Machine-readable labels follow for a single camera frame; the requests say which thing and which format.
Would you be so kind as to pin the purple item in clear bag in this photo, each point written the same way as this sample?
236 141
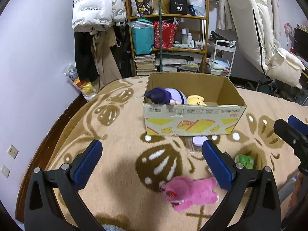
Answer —
194 144

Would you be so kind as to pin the pink plush bear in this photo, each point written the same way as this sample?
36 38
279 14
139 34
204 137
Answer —
182 192

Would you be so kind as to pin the white wall socket lower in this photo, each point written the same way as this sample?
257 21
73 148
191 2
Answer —
5 171

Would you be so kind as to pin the cardboard box with yellow print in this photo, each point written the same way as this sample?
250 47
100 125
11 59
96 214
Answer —
224 107

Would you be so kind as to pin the pink fan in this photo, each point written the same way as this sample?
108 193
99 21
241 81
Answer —
289 33

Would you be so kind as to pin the white puffer jacket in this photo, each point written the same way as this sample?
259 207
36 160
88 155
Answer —
97 15

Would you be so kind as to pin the yellow plush toy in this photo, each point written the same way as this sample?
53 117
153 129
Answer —
196 100

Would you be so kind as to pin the beige hanging coat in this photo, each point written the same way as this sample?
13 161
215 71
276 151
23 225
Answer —
104 61

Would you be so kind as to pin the white rolling cart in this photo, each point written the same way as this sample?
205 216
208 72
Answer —
220 62

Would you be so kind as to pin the blonde wig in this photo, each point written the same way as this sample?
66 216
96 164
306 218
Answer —
164 5

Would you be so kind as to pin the teal shopping bag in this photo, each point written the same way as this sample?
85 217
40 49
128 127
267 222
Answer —
143 35

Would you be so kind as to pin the cream folded mattress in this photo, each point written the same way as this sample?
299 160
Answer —
254 27

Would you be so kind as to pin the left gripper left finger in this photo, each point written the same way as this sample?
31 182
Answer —
42 210

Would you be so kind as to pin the white bottle on shelf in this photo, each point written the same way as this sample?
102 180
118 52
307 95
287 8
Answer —
184 36

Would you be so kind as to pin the wooden shelf unit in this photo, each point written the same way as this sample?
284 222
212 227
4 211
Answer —
203 33

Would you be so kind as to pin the green tissue pack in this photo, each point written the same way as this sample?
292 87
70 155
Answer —
246 161

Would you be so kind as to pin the bag of plush toys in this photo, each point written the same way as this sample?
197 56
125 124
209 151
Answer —
84 87

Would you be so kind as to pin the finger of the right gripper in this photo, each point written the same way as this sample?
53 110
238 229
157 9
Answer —
287 133
298 125

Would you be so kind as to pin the red gift bag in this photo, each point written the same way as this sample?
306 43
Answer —
169 31

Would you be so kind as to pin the black box with 40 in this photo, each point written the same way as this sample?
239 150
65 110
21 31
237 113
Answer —
178 7

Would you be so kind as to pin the stack of books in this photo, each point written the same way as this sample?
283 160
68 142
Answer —
145 64

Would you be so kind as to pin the purple haired plush doll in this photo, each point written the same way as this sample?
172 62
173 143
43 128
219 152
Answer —
168 96

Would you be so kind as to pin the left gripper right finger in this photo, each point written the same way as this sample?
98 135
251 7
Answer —
262 211

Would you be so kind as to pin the white wall socket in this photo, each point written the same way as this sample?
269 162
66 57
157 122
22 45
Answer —
5 171
12 151

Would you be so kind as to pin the green pole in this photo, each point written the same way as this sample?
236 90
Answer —
160 34

